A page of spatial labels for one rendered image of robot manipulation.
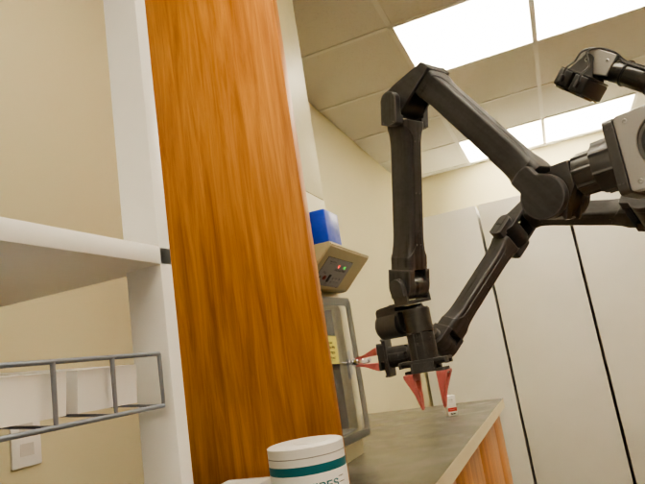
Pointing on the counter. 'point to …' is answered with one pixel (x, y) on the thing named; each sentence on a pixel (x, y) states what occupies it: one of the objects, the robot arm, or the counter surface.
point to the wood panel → (238, 236)
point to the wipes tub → (308, 461)
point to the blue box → (324, 227)
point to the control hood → (342, 259)
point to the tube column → (299, 99)
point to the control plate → (333, 271)
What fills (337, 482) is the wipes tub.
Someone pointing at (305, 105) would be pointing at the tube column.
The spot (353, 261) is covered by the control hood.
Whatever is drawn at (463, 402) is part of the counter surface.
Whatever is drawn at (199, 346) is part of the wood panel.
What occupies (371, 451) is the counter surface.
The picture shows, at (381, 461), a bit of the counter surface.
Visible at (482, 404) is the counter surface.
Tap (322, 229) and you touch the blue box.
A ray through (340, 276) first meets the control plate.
